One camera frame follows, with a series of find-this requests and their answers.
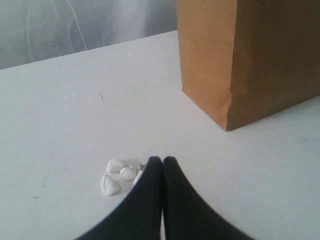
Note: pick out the brown paper shopping bag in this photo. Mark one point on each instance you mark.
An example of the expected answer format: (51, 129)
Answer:
(243, 60)

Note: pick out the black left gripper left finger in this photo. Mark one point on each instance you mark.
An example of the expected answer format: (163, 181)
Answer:
(139, 215)

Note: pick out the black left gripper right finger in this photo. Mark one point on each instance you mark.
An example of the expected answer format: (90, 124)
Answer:
(186, 215)

